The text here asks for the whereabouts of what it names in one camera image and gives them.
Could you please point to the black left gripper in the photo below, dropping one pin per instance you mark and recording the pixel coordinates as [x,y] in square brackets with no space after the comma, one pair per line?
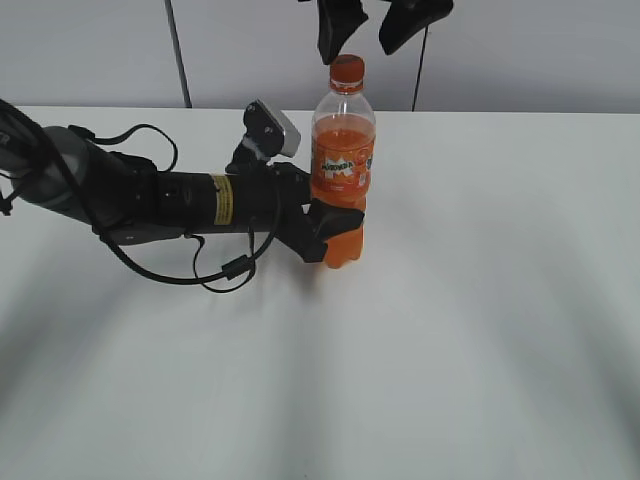
[280,191]

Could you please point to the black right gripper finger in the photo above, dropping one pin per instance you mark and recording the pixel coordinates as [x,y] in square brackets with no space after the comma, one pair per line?
[404,19]
[337,21]

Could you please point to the orange bottle cap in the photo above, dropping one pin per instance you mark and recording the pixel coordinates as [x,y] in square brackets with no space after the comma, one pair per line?
[347,69]

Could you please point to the orange Mirinda soda bottle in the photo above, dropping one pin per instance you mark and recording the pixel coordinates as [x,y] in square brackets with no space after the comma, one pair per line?
[343,133]

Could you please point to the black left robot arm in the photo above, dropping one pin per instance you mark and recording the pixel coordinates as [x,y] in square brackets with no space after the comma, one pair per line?
[71,171]

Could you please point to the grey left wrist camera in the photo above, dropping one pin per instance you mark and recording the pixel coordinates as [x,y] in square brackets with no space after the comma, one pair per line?
[269,133]

